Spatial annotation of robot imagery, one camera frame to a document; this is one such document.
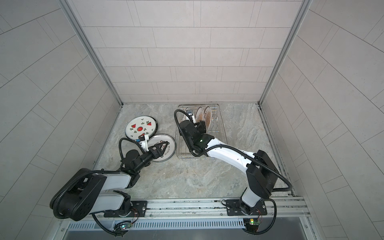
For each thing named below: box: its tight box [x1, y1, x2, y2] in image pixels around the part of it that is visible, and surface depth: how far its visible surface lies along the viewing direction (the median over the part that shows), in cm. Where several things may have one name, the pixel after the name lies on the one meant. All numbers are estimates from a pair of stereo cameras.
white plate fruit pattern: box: [125, 115, 158, 140], surface depth 101 cm
